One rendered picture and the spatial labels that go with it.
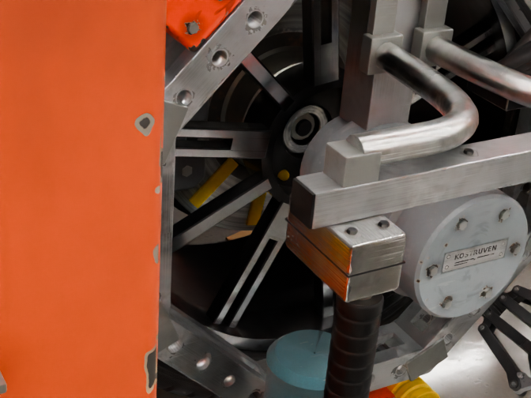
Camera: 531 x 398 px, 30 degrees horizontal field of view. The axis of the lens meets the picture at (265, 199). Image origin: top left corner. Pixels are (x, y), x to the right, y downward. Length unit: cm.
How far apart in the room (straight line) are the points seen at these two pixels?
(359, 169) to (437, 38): 26
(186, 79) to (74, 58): 52
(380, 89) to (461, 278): 20
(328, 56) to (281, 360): 32
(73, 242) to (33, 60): 7
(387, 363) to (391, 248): 44
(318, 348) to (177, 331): 14
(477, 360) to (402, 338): 107
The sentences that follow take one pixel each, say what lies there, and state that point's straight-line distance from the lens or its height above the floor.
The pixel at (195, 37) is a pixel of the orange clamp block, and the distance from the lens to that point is 83.
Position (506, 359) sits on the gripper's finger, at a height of 62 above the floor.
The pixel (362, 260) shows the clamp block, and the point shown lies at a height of 94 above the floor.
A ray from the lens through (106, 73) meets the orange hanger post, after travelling 33.
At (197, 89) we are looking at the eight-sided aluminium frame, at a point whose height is 99.
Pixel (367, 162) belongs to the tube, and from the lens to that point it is 71.
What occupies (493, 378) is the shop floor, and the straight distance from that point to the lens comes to 221.
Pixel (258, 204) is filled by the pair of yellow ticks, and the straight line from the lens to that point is 120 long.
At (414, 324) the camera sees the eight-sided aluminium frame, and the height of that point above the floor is 63.
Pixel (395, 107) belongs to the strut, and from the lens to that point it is 98.
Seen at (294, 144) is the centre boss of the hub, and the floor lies 83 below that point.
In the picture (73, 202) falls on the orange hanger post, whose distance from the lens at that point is 34.
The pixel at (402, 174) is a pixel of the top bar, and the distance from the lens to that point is 74.
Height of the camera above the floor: 130
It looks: 28 degrees down
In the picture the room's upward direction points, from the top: 5 degrees clockwise
